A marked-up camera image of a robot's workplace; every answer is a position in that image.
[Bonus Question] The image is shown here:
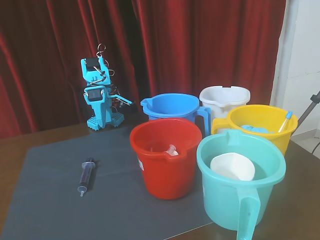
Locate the thin grey cable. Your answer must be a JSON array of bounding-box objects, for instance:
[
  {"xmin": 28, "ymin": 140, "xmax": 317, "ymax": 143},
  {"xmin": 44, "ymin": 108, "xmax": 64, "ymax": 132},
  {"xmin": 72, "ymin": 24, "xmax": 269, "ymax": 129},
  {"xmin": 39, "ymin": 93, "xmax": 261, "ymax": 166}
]
[{"xmin": 311, "ymin": 136, "xmax": 320, "ymax": 155}]

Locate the teal plastic bucket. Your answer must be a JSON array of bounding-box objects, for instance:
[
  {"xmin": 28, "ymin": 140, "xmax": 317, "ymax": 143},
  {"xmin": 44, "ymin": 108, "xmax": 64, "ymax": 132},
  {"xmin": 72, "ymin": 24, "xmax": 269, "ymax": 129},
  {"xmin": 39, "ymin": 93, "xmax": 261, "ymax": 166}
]
[{"xmin": 196, "ymin": 129, "xmax": 287, "ymax": 240}]

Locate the blue plastic bucket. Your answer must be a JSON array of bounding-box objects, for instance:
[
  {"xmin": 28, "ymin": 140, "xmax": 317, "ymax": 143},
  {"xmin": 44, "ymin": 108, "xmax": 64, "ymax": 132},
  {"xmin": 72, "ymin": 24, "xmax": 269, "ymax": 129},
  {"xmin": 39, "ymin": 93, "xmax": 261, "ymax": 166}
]
[{"xmin": 140, "ymin": 93, "xmax": 212, "ymax": 138}]

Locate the yellow plastic bucket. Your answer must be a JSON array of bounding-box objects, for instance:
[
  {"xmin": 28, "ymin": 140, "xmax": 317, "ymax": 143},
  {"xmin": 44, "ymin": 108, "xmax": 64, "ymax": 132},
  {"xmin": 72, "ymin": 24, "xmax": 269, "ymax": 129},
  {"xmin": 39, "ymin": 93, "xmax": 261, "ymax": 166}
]
[{"xmin": 211, "ymin": 104, "xmax": 299, "ymax": 157}]

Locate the grey tripod leg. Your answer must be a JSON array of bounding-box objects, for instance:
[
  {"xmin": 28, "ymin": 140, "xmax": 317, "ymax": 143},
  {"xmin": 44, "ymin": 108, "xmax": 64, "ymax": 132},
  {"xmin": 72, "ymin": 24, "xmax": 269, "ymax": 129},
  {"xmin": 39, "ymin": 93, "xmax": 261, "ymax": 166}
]
[{"xmin": 297, "ymin": 90, "xmax": 320, "ymax": 126}]

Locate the red curtain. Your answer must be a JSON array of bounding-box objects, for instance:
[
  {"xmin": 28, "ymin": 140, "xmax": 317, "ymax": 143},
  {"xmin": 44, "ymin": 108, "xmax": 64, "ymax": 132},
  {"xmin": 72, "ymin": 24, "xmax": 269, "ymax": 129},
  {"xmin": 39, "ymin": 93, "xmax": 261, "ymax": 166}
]
[{"xmin": 0, "ymin": 0, "xmax": 287, "ymax": 139}]

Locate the white plastic bucket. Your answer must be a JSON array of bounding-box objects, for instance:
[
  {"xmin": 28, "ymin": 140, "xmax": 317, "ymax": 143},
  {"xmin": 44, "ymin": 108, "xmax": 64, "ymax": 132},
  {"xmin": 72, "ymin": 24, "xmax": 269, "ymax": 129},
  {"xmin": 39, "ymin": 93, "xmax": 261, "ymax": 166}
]
[{"xmin": 199, "ymin": 85, "xmax": 251, "ymax": 134}]

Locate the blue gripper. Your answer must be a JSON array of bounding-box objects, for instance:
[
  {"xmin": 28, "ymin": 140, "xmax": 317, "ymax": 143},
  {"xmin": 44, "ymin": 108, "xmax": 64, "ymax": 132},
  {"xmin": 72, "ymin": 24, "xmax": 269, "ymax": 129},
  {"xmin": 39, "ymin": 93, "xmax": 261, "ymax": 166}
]
[{"xmin": 106, "ymin": 87, "xmax": 133, "ymax": 107}]

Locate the dark grey mat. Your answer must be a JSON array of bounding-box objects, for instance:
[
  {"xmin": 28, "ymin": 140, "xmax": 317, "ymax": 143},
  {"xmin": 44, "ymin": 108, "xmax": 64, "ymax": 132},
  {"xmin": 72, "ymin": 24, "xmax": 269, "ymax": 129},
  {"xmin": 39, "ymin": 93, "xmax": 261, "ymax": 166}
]
[{"xmin": 0, "ymin": 126, "xmax": 214, "ymax": 240}]

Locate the small white plastic item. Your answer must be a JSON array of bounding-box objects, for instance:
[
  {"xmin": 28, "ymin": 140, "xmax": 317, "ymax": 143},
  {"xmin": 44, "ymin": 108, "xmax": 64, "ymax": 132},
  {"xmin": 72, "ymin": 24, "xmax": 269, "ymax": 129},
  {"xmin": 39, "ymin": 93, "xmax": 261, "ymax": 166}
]
[{"xmin": 164, "ymin": 144, "xmax": 180, "ymax": 158}]

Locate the blue capped tube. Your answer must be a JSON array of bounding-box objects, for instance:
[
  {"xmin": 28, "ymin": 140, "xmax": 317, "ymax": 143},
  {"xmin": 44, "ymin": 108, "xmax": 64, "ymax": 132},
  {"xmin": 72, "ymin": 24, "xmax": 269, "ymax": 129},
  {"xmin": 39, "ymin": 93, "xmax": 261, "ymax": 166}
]
[{"xmin": 277, "ymin": 111, "xmax": 294, "ymax": 133}]

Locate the blue glove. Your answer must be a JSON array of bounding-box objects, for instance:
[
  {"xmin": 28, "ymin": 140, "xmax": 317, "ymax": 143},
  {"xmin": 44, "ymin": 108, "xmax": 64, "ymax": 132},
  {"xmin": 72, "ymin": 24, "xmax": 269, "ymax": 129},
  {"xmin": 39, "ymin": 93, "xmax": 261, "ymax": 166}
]
[{"xmin": 240, "ymin": 124, "xmax": 276, "ymax": 134}]

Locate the red plastic bucket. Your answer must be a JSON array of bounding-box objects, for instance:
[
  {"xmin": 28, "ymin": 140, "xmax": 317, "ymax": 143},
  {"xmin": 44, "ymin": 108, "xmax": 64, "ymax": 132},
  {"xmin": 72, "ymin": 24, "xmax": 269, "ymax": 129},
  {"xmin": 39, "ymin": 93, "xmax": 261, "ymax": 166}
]
[{"xmin": 129, "ymin": 117, "xmax": 203, "ymax": 200}]

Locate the clear plastic syringe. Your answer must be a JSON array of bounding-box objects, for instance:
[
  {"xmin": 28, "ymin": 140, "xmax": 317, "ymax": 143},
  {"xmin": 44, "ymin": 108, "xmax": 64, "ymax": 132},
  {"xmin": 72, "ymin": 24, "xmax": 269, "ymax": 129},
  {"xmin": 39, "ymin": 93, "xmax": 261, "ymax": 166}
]
[{"xmin": 76, "ymin": 156, "xmax": 97, "ymax": 198}]

